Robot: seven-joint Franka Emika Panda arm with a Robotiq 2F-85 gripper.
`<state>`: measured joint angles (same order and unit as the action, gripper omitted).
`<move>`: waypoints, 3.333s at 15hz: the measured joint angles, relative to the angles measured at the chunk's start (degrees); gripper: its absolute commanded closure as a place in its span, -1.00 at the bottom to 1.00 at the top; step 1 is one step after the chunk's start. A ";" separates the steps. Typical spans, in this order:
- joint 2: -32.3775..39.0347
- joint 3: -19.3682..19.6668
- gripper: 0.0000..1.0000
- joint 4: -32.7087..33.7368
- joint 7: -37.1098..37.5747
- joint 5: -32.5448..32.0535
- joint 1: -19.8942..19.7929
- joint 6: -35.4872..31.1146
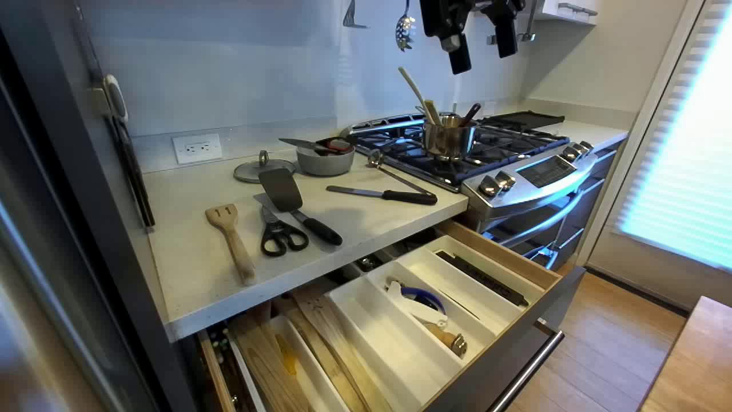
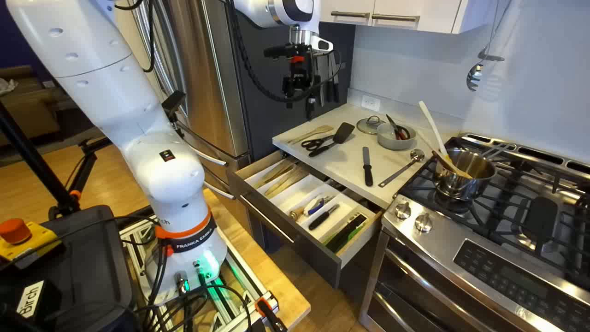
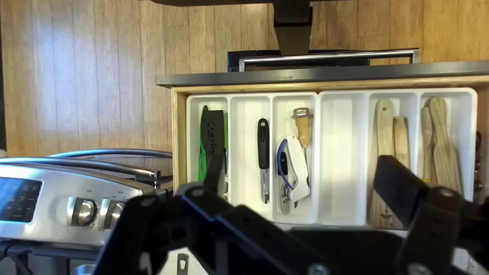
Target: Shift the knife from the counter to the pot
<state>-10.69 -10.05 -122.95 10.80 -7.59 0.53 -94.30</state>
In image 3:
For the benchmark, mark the white cutlery tray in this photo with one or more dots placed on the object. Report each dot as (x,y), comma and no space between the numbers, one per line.
(341,149)

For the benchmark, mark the green and black knife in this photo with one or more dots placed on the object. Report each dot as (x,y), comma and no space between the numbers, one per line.
(212,138)

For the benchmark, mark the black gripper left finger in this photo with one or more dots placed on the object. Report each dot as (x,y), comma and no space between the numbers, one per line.
(215,179)

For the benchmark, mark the wooden spatula right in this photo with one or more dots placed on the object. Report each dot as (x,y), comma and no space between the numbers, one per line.
(441,164)

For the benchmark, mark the wooden spatula left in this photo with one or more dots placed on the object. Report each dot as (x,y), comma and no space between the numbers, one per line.
(380,214)

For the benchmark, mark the black handled peeler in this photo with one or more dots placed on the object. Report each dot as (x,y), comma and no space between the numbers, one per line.
(264,156)

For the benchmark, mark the stainless steel stove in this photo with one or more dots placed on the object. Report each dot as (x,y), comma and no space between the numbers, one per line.
(36,191)

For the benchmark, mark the wooden kitchen drawer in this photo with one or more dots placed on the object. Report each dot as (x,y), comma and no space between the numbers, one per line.
(430,75)

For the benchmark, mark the stove knob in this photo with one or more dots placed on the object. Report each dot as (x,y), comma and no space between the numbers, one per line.
(82,211)

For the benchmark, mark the white and blue utensil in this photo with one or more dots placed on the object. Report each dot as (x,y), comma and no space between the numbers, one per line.
(293,173)

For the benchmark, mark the wooden handled utensil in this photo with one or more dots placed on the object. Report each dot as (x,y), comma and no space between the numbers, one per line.
(303,121)

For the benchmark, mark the wooden spatula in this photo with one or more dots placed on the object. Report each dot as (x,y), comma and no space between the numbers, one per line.
(380,214)
(441,164)

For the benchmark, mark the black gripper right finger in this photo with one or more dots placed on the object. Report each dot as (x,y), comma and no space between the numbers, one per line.
(400,188)

